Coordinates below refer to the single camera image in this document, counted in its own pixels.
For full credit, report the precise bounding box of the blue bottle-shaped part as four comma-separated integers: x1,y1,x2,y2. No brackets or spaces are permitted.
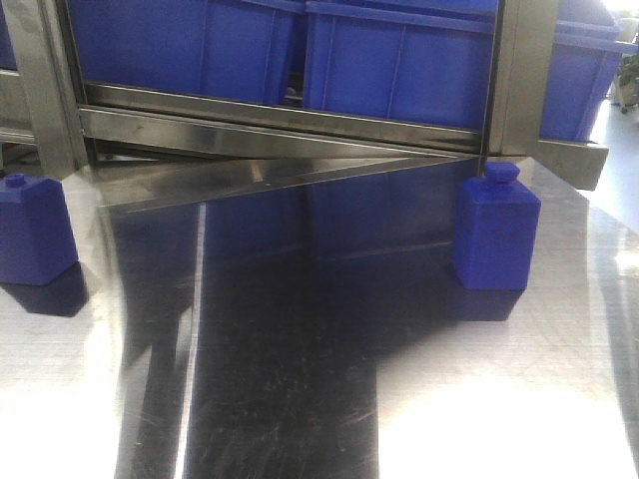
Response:
452,162,541,290
1,173,78,285

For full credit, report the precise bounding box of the blue plastic bin left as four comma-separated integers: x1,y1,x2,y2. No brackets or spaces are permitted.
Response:
68,1,305,105

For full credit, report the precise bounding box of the blue plastic bin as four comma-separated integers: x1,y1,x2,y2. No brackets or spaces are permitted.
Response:
539,1,638,143
303,1,495,130
68,1,305,105

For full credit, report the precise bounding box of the blue plastic bin middle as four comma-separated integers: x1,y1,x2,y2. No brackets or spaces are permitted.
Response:
303,1,495,130

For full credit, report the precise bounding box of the blue plastic bin far right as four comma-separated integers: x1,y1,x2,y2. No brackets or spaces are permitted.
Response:
539,1,638,143

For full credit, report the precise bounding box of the potted green plant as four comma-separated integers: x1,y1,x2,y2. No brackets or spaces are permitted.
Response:
615,54,638,113

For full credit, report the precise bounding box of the stainless steel shelf frame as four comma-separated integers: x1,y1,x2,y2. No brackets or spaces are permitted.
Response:
1,1,608,190

